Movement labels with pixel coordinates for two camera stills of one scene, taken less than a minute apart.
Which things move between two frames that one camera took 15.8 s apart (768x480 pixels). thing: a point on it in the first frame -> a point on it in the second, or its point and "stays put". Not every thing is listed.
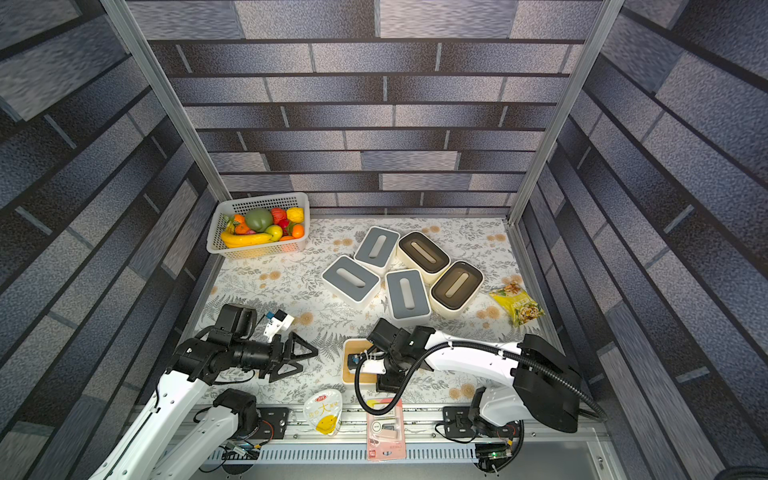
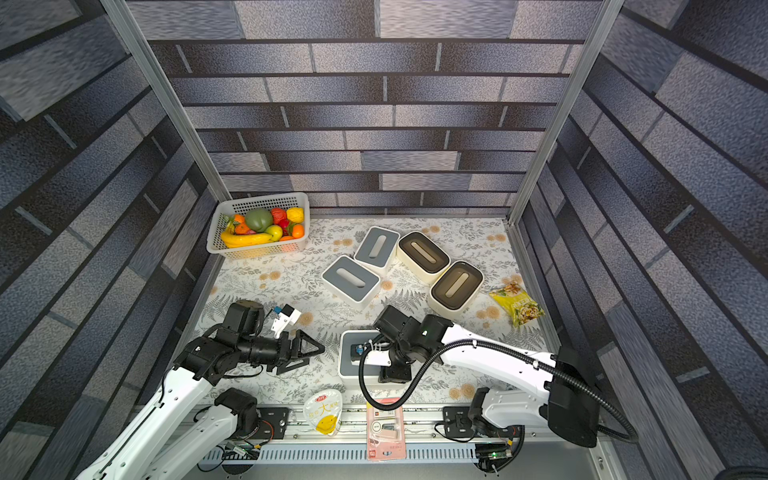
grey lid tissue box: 350,281 stays put
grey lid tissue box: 408,297 -> 348,373
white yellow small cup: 323,409 stays put
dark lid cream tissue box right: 455,288 stays put
